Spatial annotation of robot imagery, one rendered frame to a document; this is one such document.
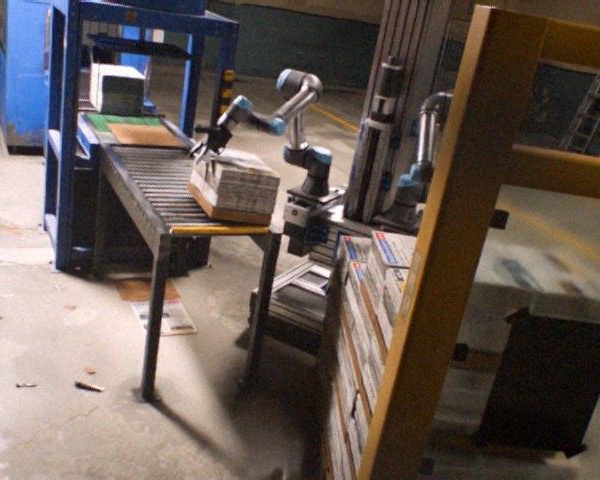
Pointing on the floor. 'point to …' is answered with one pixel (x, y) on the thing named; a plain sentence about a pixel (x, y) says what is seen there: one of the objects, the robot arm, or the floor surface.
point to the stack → (365, 354)
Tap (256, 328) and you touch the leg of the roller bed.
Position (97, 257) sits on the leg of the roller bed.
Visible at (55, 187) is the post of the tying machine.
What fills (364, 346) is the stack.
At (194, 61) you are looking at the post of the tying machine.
